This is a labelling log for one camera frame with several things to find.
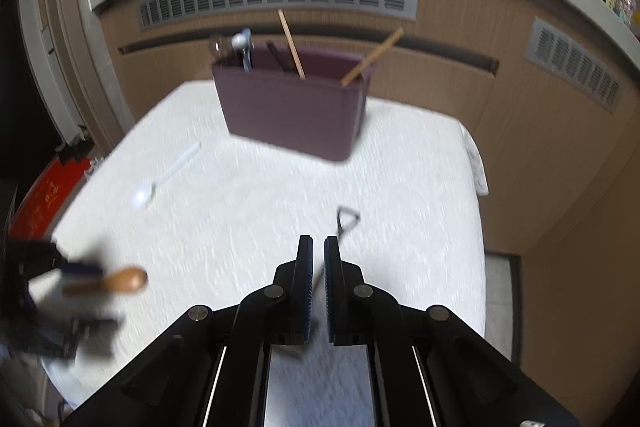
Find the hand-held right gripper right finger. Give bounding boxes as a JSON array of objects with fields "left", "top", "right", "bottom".
[{"left": 324, "top": 235, "right": 581, "bottom": 427}]

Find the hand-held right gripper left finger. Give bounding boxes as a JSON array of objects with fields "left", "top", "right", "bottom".
[{"left": 62, "top": 234, "right": 316, "bottom": 427}]

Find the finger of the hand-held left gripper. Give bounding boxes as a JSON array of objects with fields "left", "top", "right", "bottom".
[
  {"left": 75, "top": 316, "right": 122, "bottom": 344},
  {"left": 50, "top": 241, "right": 103, "bottom": 285}
]

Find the wooden spoon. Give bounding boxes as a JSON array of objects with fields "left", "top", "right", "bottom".
[{"left": 62, "top": 268, "right": 149, "bottom": 298}]

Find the black kitchen utensil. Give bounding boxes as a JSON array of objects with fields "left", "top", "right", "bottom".
[{"left": 279, "top": 206, "right": 362, "bottom": 360}]

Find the purple utensil container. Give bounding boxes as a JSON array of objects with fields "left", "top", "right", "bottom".
[{"left": 211, "top": 47, "right": 371, "bottom": 164}]

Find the wooden chopstick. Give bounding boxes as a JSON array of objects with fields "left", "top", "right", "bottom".
[
  {"left": 341, "top": 27, "right": 406, "bottom": 86},
  {"left": 277, "top": 9, "right": 306, "bottom": 80}
]

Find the blue plastic spoon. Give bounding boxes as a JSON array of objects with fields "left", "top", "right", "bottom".
[{"left": 241, "top": 28, "right": 256, "bottom": 72}]

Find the red box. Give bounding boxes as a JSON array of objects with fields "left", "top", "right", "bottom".
[{"left": 12, "top": 157, "right": 95, "bottom": 254}]

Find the white textured table cloth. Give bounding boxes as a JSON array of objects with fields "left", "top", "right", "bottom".
[{"left": 40, "top": 79, "right": 490, "bottom": 427}]

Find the white plastic spoon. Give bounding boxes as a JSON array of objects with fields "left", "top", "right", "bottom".
[{"left": 131, "top": 142, "right": 202, "bottom": 209}]

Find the wooden cabinet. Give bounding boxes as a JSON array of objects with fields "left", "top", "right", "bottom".
[{"left": 97, "top": 0, "right": 640, "bottom": 427}]

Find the short grey vent grille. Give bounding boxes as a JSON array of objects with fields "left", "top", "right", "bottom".
[{"left": 525, "top": 18, "right": 622, "bottom": 114}]

